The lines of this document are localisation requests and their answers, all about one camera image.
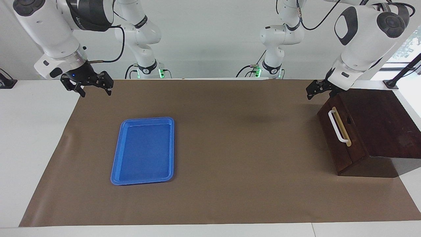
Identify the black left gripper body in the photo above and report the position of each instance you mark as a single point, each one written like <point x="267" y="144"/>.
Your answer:
<point x="330" y="88"/>

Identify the black clamp mount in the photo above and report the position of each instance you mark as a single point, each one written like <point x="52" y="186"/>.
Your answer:
<point x="6" y="83"/>

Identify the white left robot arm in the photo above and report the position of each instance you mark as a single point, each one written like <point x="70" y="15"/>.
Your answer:
<point x="361" y="49"/>

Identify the dark wooden drawer cabinet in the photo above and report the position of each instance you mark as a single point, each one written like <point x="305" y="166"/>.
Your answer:
<point x="384" y="125"/>

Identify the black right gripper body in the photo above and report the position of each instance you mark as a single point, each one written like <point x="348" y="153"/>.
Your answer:
<point x="80" y="74"/>

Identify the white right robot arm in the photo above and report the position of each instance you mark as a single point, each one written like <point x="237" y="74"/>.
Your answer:
<point x="49" y="29"/>

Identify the black camera stand pole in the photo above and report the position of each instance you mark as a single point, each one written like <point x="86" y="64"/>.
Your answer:
<point x="406" y="70"/>

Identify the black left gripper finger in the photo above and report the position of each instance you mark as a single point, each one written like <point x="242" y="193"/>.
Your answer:
<point x="319" y="83"/>
<point x="310" y="92"/>

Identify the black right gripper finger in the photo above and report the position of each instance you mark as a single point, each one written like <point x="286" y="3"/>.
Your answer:
<point x="107" y="82"/>
<point x="77" y="89"/>

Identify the window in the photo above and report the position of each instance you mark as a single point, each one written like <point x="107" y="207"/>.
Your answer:
<point x="412" y="46"/>

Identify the brown paper table mat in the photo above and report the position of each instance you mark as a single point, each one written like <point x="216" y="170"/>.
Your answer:
<point x="230" y="164"/>

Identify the blue plastic tray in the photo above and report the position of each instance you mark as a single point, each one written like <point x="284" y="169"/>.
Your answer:
<point x="143" y="151"/>

